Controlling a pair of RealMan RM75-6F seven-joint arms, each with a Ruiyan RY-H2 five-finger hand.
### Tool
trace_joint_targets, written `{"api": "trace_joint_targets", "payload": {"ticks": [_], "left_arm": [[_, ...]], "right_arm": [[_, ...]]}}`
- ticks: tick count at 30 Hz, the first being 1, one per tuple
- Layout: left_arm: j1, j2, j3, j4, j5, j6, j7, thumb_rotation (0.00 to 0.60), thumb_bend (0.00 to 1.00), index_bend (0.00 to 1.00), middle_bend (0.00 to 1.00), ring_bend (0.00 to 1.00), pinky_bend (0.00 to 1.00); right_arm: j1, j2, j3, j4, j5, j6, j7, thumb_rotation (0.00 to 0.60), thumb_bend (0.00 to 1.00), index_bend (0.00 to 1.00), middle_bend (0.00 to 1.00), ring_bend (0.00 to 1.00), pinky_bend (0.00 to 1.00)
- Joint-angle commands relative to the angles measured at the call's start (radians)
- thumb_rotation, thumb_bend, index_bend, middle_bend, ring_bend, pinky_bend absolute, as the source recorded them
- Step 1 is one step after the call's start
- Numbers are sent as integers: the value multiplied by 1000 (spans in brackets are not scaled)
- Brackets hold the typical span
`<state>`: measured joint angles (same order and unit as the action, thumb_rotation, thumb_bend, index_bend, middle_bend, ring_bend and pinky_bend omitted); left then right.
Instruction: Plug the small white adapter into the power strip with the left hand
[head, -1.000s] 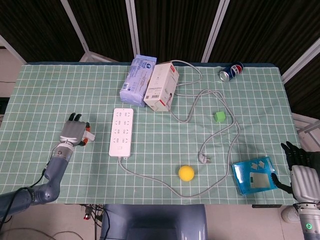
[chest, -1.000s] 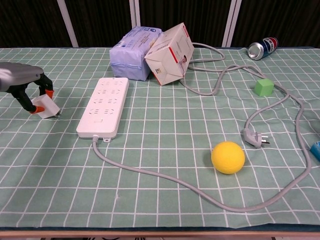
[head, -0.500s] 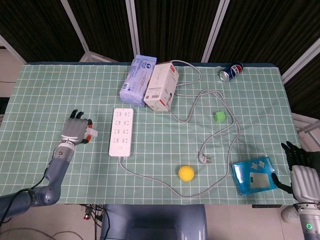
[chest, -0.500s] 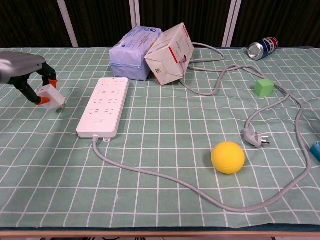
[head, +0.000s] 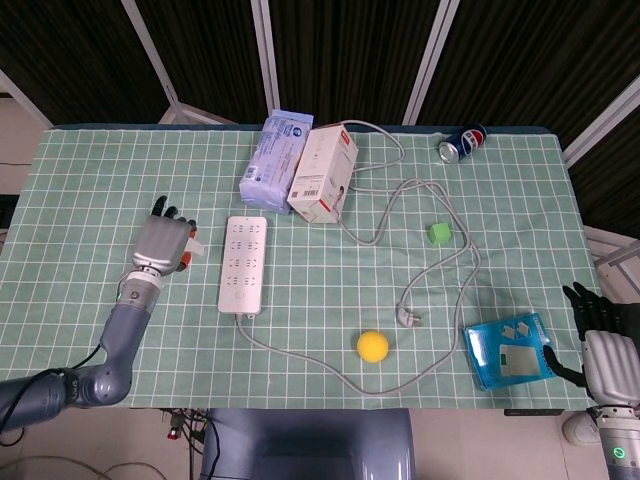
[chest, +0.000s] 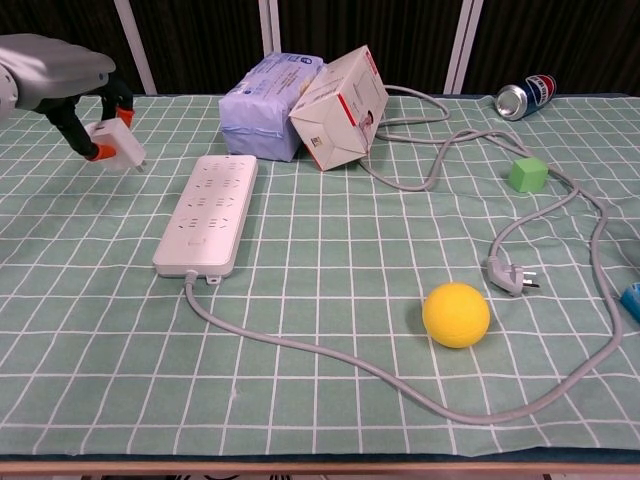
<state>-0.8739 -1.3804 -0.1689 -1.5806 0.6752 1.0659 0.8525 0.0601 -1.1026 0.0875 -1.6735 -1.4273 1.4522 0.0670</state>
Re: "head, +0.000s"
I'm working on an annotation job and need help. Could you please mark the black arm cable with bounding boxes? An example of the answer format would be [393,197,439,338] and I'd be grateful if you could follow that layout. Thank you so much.
[0,279,126,447]

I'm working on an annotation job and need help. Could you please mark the green cube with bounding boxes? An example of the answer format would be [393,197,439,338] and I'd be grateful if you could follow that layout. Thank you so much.
[428,222,454,246]

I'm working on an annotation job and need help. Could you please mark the grey power strip cable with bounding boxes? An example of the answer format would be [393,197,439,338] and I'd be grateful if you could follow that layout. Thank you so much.
[235,118,484,396]

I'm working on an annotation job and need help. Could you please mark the dark folding screen panel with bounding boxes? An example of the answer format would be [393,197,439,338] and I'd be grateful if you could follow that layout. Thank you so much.
[404,0,640,151]
[0,0,176,127]
[252,0,459,126]
[122,0,274,125]

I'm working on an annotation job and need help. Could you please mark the blue Pepsi can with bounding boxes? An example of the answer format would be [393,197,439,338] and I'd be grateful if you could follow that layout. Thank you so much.
[438,123,489,165]

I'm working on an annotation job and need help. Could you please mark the metal frame stand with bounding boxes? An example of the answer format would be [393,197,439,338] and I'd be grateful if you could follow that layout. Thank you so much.
[582,224,640,301]

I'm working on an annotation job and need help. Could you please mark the white cardboard box red trim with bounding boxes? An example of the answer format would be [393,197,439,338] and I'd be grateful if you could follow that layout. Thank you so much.
[286,124,359,225]

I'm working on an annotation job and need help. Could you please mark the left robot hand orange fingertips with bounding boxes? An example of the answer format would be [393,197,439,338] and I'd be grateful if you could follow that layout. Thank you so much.
[130,195,199,281]

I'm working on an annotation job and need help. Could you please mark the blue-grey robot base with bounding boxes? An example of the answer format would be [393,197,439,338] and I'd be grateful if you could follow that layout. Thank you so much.
[199,408,417,480]

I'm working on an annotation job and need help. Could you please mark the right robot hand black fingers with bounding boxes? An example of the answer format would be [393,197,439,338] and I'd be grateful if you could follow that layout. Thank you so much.
[542,282,640,406]

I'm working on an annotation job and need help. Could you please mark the light blue tissue pack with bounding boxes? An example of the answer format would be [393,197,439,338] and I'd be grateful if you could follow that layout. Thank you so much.
[238,108,315,216]

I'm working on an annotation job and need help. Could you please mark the blue retail package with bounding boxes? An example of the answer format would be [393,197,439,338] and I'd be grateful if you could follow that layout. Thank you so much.
[463,312,557,391]

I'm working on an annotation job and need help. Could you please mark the cable bundle under table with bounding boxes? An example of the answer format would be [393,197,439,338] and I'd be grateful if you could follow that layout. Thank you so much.
[159,408,212,480]

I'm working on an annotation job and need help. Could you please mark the white power strip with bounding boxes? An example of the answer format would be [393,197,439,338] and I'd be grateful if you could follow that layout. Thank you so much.
[217,215,269,317]

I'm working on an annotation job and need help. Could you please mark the green checkered tablecloth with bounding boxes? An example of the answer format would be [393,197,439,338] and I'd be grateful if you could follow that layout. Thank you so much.
[0,127,609,411]

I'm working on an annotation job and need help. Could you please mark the small white plug adapter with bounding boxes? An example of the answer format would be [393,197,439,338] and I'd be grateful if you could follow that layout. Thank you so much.
[182,237,206,264]

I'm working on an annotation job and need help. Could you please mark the yellow ball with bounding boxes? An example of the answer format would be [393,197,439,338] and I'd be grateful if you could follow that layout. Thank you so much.
[356,330,391,363]

